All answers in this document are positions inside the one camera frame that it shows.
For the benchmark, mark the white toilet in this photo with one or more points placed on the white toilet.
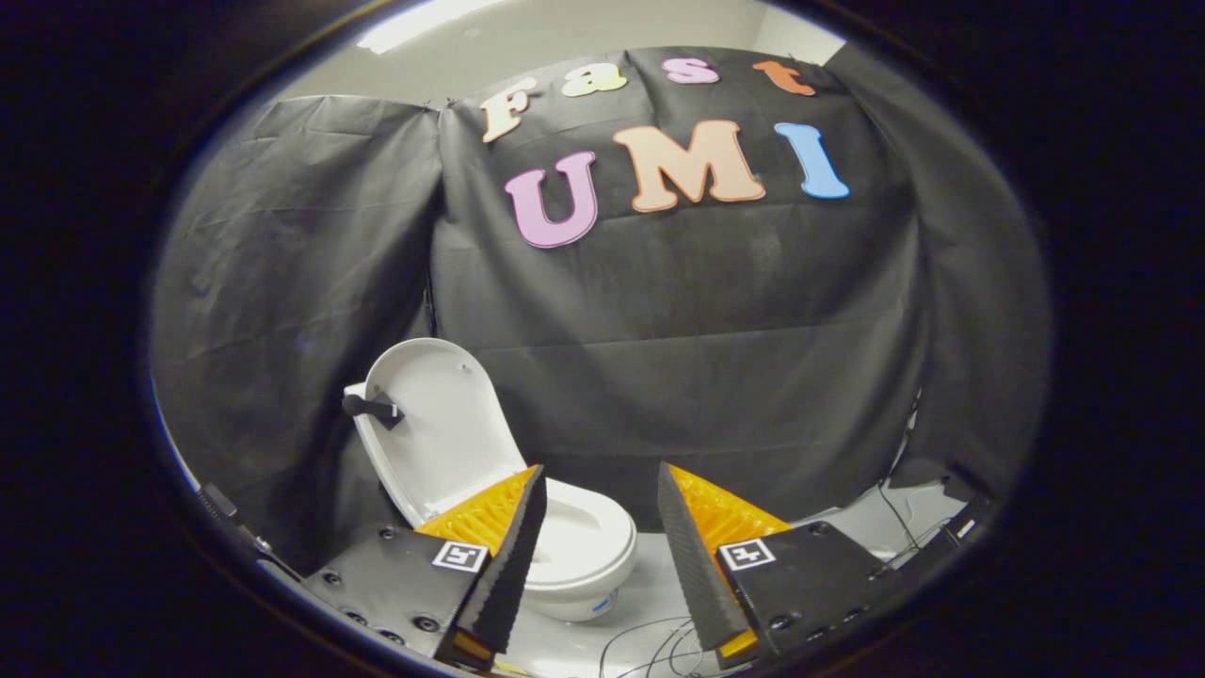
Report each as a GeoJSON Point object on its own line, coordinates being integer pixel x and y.
{"type": "Point", "coordinates": [593, 556]}

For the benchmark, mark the black backdrop cloth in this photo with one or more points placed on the black backdrop cloth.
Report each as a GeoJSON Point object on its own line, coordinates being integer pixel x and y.
{"type": "Point", "coordinates": [706, 358]}

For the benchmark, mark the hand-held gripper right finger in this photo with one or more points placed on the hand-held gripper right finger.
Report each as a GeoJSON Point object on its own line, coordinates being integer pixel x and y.
{"type": "Point", "coordinates": [692, 565]}

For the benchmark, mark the white toilet lid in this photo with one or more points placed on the white toilet lid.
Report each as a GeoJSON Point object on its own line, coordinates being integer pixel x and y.
{"type": "Point", "coordinates": [442, 433]}

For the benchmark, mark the black device with white label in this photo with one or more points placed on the black device with white label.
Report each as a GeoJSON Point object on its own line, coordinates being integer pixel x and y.
{"type": "Point", "coordinates": [965, 527]}

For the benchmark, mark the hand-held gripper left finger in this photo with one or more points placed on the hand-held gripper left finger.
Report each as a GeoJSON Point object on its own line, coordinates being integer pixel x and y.
{"type": "Point", "coordinates": [513, 565]}

